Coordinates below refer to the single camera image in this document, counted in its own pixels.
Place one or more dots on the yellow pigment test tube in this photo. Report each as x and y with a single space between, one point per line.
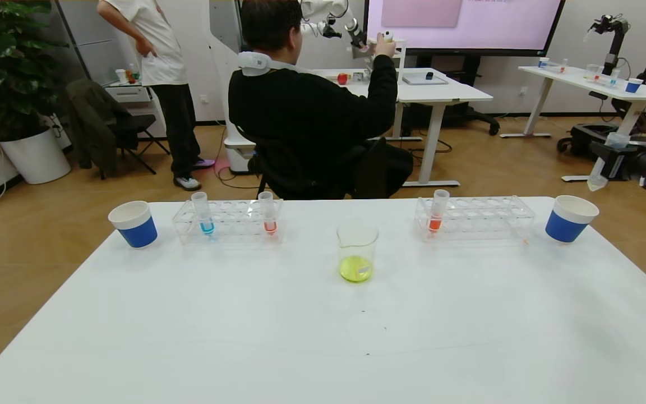
598 177

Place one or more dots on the blue pigment test tube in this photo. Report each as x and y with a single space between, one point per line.
206 224

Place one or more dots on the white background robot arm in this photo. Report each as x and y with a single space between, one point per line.
323 8

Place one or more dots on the black background robot arm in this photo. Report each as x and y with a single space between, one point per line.
614 33

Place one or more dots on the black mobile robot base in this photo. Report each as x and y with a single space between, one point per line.
581 140

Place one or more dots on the clear acrylic test tube rack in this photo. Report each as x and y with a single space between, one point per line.
474 221
239 224

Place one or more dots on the orange pigment test tube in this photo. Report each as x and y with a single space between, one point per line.
434 223
270 225

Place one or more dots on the clear glass beaker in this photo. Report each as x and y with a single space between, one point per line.
356 269

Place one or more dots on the small blue cup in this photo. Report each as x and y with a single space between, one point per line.
632 87

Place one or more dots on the blue white paper cup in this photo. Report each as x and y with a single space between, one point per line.
564 224
138 230

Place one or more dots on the white standing desk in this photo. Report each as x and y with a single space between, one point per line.
581 79

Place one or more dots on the black display stand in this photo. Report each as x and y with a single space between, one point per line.
469 115

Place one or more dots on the white double desk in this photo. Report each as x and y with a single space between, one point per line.
446 92

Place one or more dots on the grey tablet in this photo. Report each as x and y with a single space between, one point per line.
421 81

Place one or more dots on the white handheld controller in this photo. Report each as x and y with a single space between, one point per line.
387 37

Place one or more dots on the red apple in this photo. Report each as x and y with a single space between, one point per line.
342 79

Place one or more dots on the seated person black sweater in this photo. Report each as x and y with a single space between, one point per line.
306 112

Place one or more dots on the black office chair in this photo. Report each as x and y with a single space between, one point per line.
289 175

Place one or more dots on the white neck massager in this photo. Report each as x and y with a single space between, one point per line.
254 63

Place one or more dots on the standing person white shirt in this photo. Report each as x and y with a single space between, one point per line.
155 50

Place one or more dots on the black folding chair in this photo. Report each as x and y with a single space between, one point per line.
138 129

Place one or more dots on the small white cup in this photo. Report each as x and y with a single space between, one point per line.
121 76

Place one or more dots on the dark green jacket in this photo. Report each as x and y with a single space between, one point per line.
92 120

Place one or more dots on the white plant pot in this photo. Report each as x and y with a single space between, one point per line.
36 157

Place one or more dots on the green leafy plant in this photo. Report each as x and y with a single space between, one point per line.
3 67

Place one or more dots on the large wall display screen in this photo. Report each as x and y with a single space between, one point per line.
497 28

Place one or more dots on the white small shelf frame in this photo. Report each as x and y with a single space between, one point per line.
402 62

